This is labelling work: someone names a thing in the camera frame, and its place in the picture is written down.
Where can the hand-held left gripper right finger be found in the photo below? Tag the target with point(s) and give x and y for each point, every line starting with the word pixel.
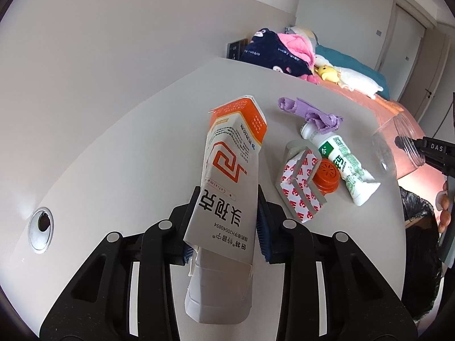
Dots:
pixel 263 227

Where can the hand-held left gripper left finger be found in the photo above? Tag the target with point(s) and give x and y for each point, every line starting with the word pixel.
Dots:
pixel 188 216

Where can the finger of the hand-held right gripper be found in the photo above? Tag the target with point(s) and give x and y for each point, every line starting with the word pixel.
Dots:
pixel 407 142

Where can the clear plastic jar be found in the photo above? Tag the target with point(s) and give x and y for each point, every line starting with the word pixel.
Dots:
pixel 387 145

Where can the white orange medicine box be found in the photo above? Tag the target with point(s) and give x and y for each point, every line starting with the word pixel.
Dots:
pixel 227 170

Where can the black bag lined trash bin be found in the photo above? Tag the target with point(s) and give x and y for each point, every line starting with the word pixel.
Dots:
pixel 419 255

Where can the person's right hand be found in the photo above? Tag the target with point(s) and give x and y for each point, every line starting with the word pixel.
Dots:
pixel 444 202

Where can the red print foam tape strips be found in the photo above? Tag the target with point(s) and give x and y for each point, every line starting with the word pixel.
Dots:
pixel 302 191

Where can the white green toothpaste tube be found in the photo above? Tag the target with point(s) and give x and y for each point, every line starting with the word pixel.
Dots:
pixel 344 163

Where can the white goose plush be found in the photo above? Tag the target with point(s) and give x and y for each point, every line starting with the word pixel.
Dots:
pixel 359 81

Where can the orange plastic cap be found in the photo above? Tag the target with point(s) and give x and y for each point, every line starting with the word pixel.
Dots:
pixel 325 179

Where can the yellow duck plush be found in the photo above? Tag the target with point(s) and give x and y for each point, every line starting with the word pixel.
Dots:
pixel 327 73

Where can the purple plastic bag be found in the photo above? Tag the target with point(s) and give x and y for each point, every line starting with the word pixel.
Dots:
pixel 302 108

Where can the navy printed blanket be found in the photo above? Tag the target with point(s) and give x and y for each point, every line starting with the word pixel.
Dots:
pixel 270 53

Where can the black wall panel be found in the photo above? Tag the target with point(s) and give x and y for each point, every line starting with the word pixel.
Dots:
pixel 236 49

